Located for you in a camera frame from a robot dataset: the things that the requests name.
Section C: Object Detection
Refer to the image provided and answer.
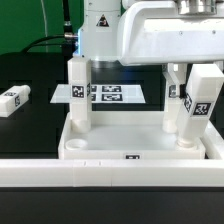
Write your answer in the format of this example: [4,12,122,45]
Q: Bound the white tag mat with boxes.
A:
[51,84,145,104]

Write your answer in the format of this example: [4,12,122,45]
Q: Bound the white desk top tray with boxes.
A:
[58,111,224,160]

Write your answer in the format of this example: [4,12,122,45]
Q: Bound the black cable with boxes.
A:
[20,0,80,54]

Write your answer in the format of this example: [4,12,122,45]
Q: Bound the white thin cable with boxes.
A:
[40,0,50,54]

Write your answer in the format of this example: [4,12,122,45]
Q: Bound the white front fence bar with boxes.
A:
[0,159,224,187]

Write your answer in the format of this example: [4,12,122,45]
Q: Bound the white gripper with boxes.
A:
[117,0,224,99]

